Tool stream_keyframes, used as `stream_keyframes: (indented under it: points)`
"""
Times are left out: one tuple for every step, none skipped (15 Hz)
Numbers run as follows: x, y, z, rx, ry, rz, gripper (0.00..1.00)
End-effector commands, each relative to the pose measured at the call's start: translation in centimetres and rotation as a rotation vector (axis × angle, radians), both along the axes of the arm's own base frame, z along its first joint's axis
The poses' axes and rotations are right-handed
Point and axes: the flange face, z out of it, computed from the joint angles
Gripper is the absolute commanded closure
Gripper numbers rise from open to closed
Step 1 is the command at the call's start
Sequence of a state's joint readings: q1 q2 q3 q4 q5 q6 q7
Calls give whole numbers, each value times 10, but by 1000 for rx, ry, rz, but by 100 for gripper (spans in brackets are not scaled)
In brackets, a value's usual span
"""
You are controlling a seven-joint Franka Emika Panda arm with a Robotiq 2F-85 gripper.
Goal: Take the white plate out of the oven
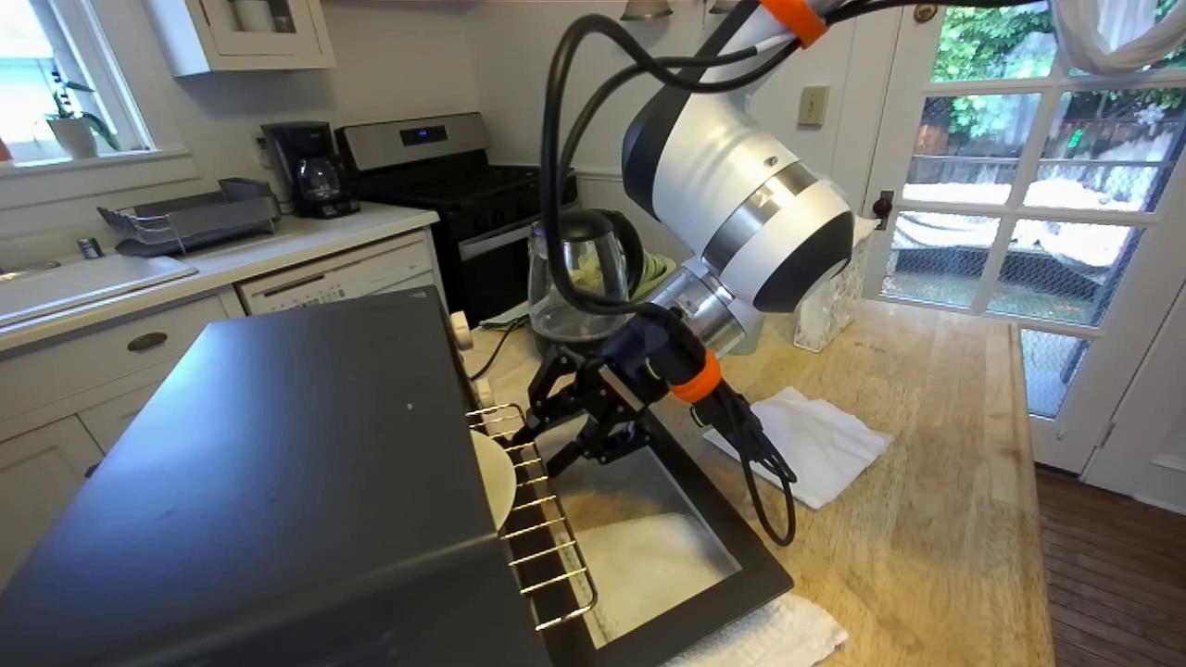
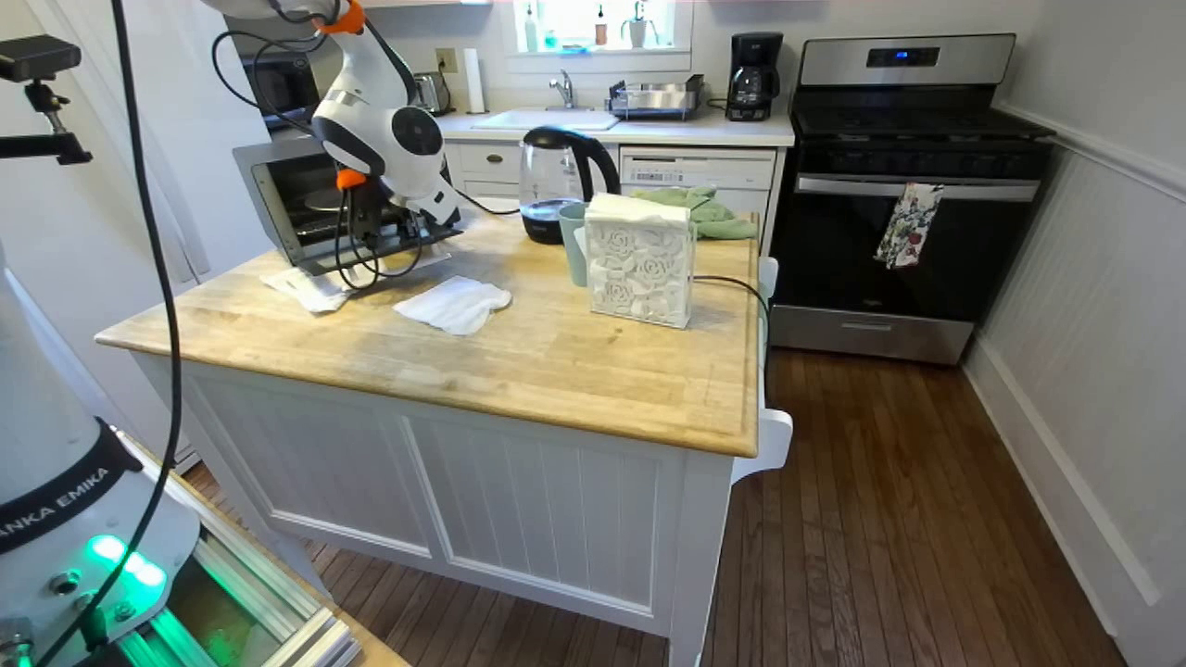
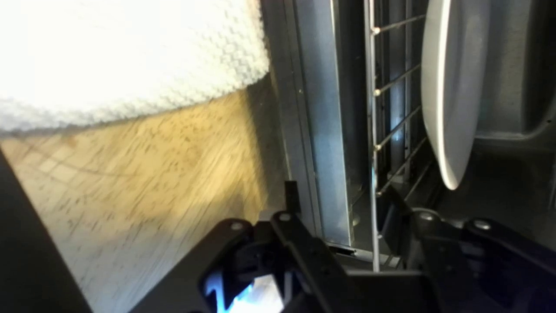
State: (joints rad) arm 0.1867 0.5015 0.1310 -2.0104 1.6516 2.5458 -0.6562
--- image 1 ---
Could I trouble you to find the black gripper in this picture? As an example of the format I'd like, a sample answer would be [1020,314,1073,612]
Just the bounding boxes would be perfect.
[522,306,700,481]

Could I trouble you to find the white plate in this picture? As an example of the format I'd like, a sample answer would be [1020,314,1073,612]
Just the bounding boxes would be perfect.
[470,421,518,533]

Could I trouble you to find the black silver toaster oven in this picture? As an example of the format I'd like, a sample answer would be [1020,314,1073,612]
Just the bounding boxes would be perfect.
[0,284,552,667]

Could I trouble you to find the glass electric kettle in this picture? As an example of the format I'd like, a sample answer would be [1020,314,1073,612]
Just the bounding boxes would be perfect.
[526,206,648,353]

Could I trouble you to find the white paper napkin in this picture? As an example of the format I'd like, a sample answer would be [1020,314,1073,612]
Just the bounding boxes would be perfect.
[700,386,892,516]

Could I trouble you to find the black steel stove range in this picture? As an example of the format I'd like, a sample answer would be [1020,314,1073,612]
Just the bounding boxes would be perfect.
[332,107,585,326]

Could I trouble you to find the white folded towel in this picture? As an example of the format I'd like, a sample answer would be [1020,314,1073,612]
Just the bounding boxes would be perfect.
[664,589,852,667]

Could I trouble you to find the white counter cabinets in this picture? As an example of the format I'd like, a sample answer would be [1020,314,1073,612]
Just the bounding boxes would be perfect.
[0,198,449,589]

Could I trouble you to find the black coffee maker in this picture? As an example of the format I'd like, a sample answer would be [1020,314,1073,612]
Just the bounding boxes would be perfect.
[255,118,364,222]

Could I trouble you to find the grey dish rack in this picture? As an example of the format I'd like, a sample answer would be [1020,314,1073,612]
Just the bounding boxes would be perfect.
[95,172,284,259]

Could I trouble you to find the white french door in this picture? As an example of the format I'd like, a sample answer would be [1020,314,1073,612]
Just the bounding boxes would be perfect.
[864,0,1186,476]

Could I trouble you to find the white kitchen sink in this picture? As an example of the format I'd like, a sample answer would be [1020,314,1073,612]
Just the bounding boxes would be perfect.
[0,253,164,329]

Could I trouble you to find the small white plant pot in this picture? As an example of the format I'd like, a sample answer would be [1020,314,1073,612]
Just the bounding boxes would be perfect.
[45,69,127,162]

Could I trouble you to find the kitchen window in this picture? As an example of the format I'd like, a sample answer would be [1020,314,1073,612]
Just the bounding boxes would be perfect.
[0,0,158,170]

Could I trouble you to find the wire oven rack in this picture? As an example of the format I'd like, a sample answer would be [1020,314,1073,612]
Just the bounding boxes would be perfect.
[467,401,601,637]

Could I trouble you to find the black power cord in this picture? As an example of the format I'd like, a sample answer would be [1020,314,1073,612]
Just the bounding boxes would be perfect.
[467,314,537,387]

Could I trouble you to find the orange cable strap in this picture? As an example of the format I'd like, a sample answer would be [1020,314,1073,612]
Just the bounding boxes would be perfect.
[756,0,829,49]
[672,354,727,408]

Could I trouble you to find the beige light switch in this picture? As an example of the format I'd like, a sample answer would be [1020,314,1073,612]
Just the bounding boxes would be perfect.
[791,81,832,134]

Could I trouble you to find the white wall cabinet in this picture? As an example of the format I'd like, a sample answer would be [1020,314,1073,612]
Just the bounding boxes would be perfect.
[144,0,341,81]

